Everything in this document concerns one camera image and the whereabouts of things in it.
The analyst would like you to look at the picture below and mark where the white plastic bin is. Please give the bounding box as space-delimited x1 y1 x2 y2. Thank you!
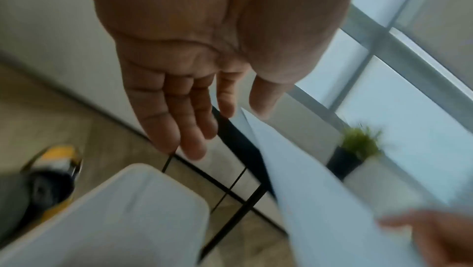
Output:
0 163 211 267

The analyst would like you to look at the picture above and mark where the person's left hand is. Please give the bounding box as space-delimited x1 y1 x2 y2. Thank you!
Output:
78 0 365 162

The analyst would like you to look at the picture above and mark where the green plant in black pot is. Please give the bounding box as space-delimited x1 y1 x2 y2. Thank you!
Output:
326 124 386 180

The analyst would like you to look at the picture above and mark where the grey window frame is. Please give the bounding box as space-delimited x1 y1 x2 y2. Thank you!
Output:
286 4 473 134

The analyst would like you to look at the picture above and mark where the person's right hand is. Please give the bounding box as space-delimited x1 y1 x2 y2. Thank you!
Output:
378 208 473 267

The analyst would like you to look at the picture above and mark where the black metal frame table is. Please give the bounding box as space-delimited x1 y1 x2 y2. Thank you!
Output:
161 105 279 264

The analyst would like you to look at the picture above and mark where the yellow and black shoe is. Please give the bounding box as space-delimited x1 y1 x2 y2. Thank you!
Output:
20 143 84 224

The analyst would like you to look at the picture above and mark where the white paper sheet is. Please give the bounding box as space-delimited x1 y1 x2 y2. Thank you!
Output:
240 107 429 267

